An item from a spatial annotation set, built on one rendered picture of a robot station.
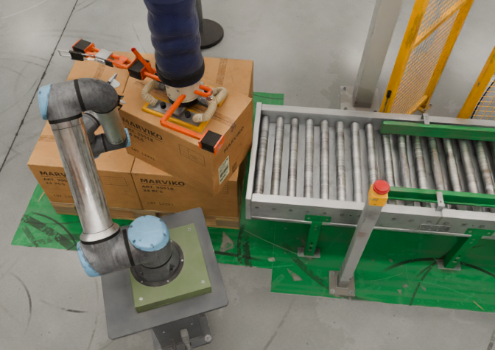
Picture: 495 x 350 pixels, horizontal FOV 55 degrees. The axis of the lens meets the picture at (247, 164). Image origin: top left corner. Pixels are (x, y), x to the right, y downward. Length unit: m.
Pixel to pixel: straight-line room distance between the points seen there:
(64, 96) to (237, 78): 1.60
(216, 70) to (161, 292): 1.66
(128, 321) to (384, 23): 2.33
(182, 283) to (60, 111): 0.84
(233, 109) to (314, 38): 2.08
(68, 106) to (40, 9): 3.32
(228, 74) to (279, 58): 1.04
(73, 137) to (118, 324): 0.80
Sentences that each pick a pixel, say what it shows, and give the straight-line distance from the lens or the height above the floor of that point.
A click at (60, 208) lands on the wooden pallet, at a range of 3.27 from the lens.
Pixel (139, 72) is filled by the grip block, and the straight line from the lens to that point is 2.40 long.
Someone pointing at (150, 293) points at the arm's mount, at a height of 0.81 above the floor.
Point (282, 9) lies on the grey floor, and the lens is 4.65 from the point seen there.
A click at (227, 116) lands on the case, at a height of 0.94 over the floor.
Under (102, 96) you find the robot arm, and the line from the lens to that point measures 1.76.
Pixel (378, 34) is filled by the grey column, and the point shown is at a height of 0.71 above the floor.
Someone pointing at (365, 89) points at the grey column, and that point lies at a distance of 3.63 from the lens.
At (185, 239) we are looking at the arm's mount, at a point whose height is 0.81.
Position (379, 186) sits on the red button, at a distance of 2.05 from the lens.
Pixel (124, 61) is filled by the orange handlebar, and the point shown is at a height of 1.09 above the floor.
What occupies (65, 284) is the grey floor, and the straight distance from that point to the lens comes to 3.09.
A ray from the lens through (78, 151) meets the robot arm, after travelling 1.77.
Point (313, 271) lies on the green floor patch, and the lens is 2.95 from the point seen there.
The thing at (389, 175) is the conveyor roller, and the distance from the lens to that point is 2.72.
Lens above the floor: 2.68
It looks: 53 degrees down
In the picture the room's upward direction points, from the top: straight up
